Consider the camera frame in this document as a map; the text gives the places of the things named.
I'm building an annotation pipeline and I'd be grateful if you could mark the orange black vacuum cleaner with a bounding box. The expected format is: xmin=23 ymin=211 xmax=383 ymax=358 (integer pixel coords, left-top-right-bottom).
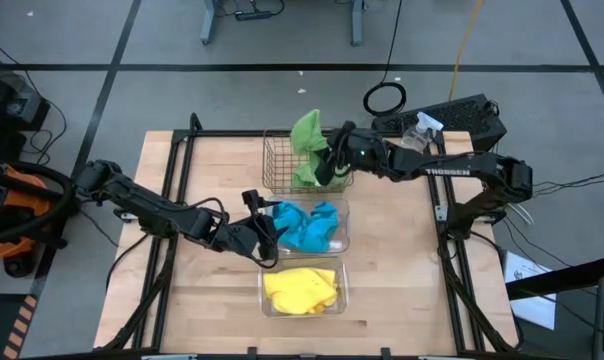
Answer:
xmin=0 ymin=155 xmax=83 ymax=279

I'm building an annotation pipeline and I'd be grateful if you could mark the black power strip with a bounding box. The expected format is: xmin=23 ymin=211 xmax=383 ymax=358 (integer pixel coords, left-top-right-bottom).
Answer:
xmin=234 ymin=9 xmax=274 ymax=23

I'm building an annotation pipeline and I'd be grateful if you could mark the black equipment case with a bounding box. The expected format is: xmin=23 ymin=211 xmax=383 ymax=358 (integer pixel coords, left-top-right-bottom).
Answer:
xmin=0 ymin=47 xmax=52 ymax=162

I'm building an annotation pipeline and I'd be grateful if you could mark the white paper sheet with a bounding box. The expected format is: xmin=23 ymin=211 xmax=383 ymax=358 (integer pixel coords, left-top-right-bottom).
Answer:
xmin=502 ymin=249 xmax=558 ymax=332

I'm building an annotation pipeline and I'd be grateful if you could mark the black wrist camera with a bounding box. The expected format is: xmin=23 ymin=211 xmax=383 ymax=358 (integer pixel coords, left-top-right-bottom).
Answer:
xmin=240 ymin=188 xmax=267 ymax=215
xmin=313 ymin=149 xmax=337 ymax=187

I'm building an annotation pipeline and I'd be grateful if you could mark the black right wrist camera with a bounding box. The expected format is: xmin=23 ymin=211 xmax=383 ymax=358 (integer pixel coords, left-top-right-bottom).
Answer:
xmin=313 ymin=149 xmax=337 ymax=187

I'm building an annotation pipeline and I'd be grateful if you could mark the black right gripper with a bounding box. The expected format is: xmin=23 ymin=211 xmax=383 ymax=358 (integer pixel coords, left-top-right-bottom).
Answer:
xmin=325 ymin=120 xmax=389 ymax=175

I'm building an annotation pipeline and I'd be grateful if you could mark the clear spray bottle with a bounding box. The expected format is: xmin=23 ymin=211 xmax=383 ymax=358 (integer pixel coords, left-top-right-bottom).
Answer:
xmin=399 ymin=111 xmax=445 ymax=155

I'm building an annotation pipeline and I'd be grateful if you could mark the copper wire basket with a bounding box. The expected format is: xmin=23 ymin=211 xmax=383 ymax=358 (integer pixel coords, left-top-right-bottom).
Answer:
xmin=260 ymin=127 xmax=354 ymax=196

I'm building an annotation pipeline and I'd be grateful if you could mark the yellow cable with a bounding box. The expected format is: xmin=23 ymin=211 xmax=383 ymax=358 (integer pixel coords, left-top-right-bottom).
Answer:
xmin=447 ymin=0 xmax=485 ymax=102

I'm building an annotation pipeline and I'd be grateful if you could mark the grey desk leg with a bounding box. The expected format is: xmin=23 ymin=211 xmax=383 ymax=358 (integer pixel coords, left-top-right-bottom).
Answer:
xmin=199 ymin=0 xmax=222 ymax=46
xmin=350 ymin=0 xmax=368 ymax=48

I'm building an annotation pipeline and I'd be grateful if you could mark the black aluminium rig frame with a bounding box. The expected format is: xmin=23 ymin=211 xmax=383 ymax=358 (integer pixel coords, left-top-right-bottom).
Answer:
xmin=94 ymin=112 xmax=524 ymax=357

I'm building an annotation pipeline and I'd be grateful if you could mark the clear plastic bin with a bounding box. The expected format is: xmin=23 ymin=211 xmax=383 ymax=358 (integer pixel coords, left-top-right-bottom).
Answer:
xmin=267 ymin=195 xmax=352 ymax=257
xmin=255 ymin=254 xmax=350 ymax=320

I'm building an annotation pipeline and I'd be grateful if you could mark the coiled black cable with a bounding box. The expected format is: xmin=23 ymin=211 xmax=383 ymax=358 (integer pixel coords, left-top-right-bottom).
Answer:
xmin=362 ymin=0 xmax=408 ymax=118

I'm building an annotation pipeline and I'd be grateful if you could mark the black computer tower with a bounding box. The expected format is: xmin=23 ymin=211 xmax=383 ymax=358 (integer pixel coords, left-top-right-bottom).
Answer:
xmin=370 ymin=93 xmax=509 ymax=162

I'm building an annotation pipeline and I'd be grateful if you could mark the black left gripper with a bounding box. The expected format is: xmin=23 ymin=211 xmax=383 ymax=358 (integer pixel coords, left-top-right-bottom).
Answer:
xmin=217 ymin=215 xmax=289 ymax=261

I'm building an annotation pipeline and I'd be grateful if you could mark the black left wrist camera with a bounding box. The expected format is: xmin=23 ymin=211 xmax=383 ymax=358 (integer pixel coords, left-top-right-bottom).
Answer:
xmin=240 ymin=188 xmax=267 ymax=215

